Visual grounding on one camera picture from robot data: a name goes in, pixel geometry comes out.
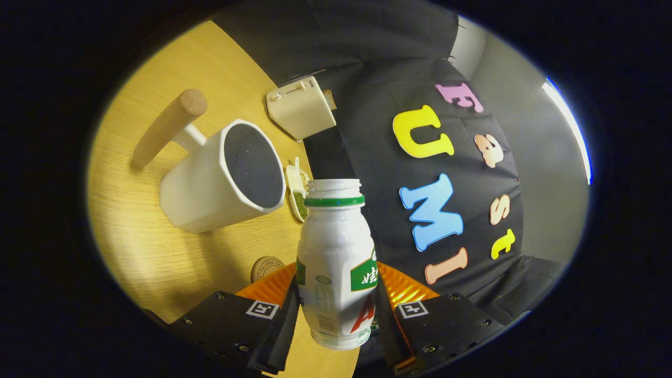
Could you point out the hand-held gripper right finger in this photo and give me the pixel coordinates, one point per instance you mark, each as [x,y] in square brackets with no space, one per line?
[386,336]

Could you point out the bread slice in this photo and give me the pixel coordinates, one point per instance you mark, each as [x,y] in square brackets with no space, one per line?
[331,100]

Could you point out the wooden table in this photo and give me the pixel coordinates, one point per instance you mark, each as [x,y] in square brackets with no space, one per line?
[147,247]

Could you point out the black backdrop cloth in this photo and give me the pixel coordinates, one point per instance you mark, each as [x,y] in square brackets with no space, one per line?
[378,94]

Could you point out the white divided dish of beans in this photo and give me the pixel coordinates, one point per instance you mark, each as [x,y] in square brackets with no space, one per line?
[298,202]

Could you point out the cream toaster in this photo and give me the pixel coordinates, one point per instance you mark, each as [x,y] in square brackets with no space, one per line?
[302,110]

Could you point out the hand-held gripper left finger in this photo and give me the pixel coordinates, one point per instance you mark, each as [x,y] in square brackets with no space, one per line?
[283,336]

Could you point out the round cork coaster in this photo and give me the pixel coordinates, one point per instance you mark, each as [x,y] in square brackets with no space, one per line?
[265,265]

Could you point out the white juice bottle green label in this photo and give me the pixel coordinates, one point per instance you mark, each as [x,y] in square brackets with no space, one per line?
[333,252]

